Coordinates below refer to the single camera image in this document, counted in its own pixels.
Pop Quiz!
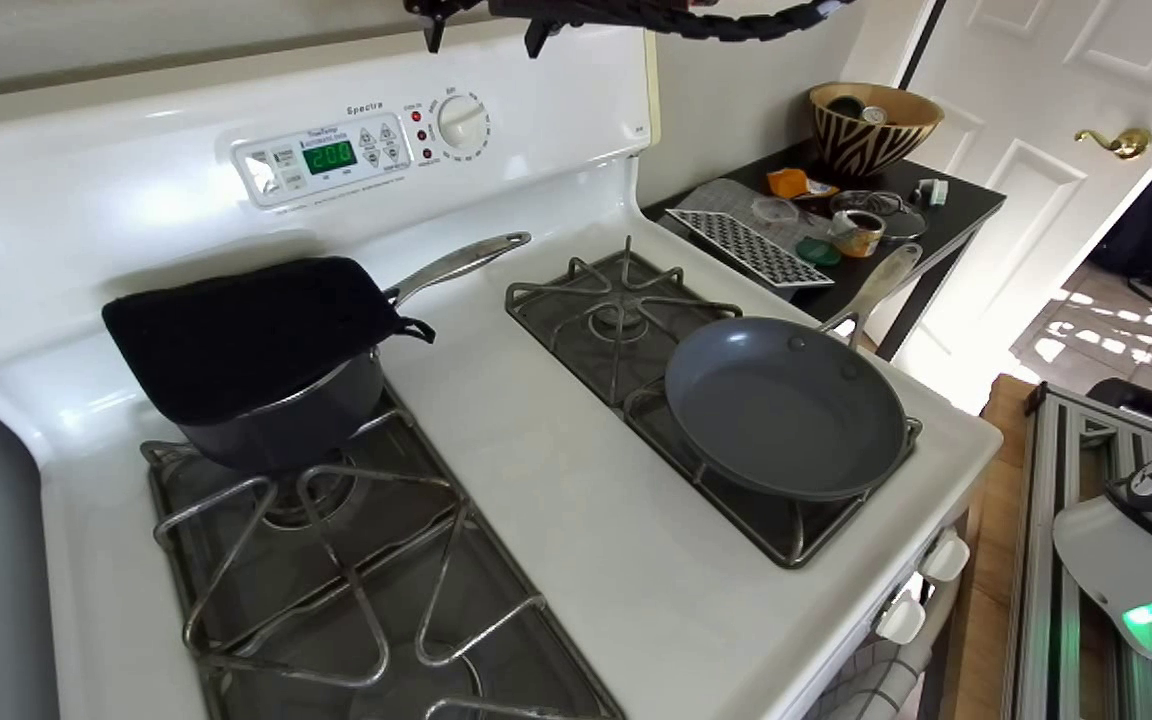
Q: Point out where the digital oven control panel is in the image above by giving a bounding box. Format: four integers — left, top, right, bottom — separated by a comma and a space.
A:
226, 101, 434, 214

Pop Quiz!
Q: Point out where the clear plastic container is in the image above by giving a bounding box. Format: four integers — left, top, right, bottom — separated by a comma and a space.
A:
864, 187, 929, 246

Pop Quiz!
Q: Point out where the orange object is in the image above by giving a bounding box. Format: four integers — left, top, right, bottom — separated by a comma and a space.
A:
765, 165, 840, 206

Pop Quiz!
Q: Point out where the dark saucepan with steel handle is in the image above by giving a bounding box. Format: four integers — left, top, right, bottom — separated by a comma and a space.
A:
172, 229, 535, 481

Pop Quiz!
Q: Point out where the green round lid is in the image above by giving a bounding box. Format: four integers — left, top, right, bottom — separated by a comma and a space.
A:
790, 231, 845, 272

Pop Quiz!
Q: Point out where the woven patterned bowl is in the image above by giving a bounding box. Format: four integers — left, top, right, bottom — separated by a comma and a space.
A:
805, 79, 946, 185

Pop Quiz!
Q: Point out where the aluminium robot stand frame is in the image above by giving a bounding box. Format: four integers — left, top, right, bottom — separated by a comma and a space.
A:
1012, 381, 1152, 720

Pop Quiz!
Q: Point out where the white burner control knob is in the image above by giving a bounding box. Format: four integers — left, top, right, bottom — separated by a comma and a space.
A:
873, 584, 934, 651
914, 524, 974, 588

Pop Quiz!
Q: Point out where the white round stove dial knob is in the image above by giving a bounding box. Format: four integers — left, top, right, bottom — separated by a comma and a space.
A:
427, 85, 496, 165

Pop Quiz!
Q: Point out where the wooden board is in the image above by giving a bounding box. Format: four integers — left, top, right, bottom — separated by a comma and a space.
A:
941, 371, 1048, 720

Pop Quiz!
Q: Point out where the black side table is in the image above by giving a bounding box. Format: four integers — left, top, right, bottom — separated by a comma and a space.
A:
638, 135, 1012, 364

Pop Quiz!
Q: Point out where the white panelled door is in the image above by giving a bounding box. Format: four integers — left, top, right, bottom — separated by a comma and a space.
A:
890, 0, 1152, 417

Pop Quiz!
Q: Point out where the brass door lever handle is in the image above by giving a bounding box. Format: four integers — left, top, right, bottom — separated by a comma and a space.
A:
1070, 122, 1152, 165

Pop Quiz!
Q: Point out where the grey frying pan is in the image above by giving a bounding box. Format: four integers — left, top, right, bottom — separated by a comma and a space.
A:
658, 240, 929, 507

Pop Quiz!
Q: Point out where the black chair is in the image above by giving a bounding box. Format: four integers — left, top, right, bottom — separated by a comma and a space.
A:
1089, 148, 1152, 320

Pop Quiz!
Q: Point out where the white gas stove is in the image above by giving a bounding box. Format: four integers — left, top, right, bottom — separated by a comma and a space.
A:
0, 13, 1009, 720

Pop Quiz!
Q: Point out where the burner grate under saucepan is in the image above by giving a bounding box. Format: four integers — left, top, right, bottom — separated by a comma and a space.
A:
140, 395, 627, 720

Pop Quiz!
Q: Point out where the burner grate under frying pan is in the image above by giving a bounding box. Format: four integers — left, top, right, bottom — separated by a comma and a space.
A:
502, 238, 929, 575

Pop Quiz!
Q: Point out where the small white box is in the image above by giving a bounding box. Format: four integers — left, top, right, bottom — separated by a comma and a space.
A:
913, 171, 955, 214

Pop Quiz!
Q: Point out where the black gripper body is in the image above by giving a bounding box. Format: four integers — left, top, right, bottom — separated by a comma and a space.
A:
444, 0, 671, 27

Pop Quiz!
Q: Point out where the tape roll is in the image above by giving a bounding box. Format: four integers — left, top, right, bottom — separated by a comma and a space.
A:
826, 206, 890, 265

